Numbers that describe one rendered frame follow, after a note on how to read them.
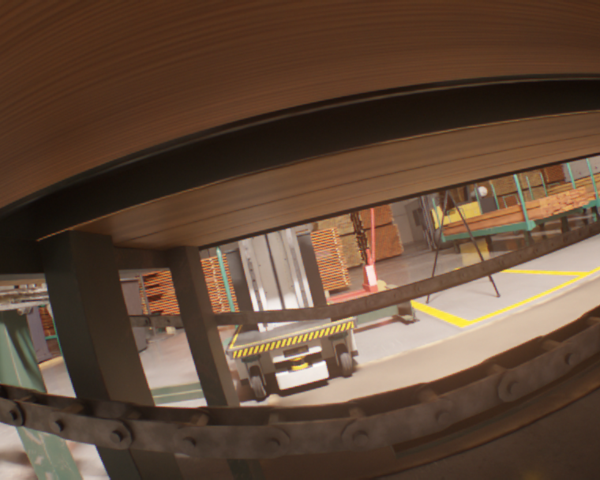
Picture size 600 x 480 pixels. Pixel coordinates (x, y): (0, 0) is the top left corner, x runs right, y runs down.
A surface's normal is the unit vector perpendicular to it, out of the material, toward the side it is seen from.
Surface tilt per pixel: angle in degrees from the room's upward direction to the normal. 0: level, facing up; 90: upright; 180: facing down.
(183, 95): 180
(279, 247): 90
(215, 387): 90
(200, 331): 90
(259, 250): 90
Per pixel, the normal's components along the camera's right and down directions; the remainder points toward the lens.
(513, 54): 0.24, 0.97
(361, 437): -0.01, -0.06
